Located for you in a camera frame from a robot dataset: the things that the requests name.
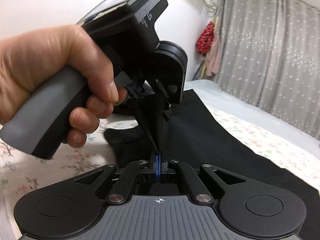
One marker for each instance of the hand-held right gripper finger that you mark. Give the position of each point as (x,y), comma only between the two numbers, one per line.
(155,167)
(161,167)

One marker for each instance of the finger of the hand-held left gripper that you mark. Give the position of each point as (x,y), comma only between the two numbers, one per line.
(166,102)
(133,90)

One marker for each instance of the black pants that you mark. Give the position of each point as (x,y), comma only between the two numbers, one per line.
(212,150)

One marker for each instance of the person's left hand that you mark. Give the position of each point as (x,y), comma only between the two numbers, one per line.
(50,55)

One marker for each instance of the pink hanging towel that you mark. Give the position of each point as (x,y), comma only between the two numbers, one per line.
(212,60)

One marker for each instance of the red floral hanging cloth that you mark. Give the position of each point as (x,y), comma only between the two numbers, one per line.
(205,38)

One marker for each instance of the floral bed sheet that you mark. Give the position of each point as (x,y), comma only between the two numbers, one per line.
(262,140)

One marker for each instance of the grey star-print curtain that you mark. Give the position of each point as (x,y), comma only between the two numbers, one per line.
(270,55)

